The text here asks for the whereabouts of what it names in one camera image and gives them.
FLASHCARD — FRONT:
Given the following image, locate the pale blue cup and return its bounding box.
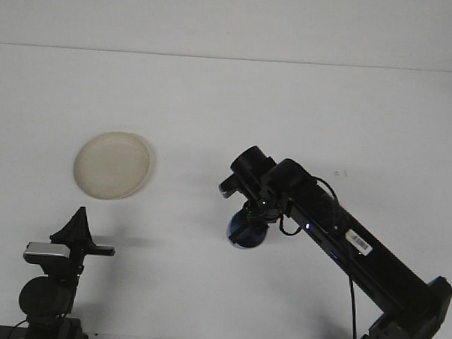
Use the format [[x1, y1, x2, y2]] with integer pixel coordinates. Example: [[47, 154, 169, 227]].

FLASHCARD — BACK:
[[225, 208, 269, 251]]

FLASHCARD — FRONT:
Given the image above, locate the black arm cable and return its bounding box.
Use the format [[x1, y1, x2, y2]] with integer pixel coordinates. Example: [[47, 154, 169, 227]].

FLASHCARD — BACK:
[[9, 319, 29, 339], [274, 174, 364, 339]]

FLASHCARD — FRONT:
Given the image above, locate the pale cream round plate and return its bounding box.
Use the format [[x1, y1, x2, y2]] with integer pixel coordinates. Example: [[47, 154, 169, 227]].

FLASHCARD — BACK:
[[72, 129, 156, 203]]

